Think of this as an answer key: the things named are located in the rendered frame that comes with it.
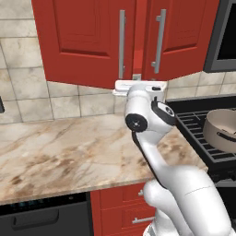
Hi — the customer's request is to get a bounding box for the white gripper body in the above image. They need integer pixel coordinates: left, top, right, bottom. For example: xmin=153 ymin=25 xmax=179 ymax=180
xmin=112 ymin=79 xmax=169 ymax=98

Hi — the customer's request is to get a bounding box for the wide red cabinet door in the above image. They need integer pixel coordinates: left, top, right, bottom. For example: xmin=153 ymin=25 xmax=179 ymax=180
xmin=30 ymin=0 xmax=136 ymax=90

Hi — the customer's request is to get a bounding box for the narrow red cabinet door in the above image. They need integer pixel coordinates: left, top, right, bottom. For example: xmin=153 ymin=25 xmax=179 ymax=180
xmin=142 ymin=0 xmax=221 ymax=82

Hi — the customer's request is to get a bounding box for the black stove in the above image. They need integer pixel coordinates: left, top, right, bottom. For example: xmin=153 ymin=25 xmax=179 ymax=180
xmin=165 ymin=94 xmax=236 ymax=216

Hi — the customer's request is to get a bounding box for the dark grey microwave oven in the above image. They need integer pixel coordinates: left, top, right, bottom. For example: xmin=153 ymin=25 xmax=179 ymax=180
xmin=203 ymin=0 xmax=236 ymax=74

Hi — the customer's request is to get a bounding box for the small red drawer front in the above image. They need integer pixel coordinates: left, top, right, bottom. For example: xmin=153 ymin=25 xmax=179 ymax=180
xmin=99 ymin=182 xmax=148 ymax=210

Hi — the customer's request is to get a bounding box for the large red drawer front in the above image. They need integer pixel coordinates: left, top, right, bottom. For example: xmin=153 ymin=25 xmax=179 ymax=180
xmin=100 ymin=205 xmax=157 ymax=232

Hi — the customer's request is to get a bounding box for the black dishwasher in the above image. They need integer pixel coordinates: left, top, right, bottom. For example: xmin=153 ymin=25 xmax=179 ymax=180
xmin=0 ymin=192 xmax=94 ymax=236

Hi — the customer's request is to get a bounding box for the long silver cabinet door handle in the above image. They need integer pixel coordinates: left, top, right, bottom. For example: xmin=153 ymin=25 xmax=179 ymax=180
xmin=118 ymin=9 xmax=126 ymax=79

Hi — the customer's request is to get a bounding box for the short silver cabinet door handle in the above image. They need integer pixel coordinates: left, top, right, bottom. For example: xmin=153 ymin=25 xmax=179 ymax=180
xmin=150 ymin=8 xmax=167 ymax=75

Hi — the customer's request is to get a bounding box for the long silver drawer handle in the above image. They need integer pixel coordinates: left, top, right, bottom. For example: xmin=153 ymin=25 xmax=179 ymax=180
xmin=131 ymin=216 xmax=156 ymax=225

